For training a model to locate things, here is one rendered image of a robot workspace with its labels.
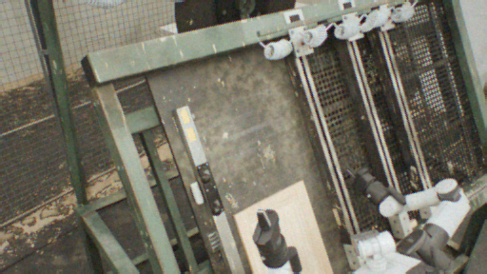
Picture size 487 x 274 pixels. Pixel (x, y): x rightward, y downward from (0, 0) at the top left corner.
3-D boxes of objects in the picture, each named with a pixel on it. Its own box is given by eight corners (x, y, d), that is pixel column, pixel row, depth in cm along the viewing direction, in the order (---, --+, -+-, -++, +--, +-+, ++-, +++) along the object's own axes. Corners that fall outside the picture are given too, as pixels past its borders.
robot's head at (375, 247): (398, 262, 138) (393, 237, 136) (367, 269, 138) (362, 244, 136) (388, 251, 145) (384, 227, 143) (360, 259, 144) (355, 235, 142)
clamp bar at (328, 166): (347, 270, 198) (391, 282, 178) (268, 21, 186) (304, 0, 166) (361, 261, 203) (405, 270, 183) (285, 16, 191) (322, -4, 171)
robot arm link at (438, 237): (460, 246, 152) (441, 275, 147) (441, 246, 160) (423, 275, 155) (438, 222, 152) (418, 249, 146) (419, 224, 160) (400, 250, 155)
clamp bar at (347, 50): (391, 239, 215) (436, 245, 195) (321, 8, 203) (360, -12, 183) (403, 230, 221) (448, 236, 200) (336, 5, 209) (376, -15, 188)
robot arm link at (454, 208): (468, 177, 160) (438, 220, 151) (485, 204, 163) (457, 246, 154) (440, 178, 170) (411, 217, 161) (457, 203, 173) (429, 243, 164)
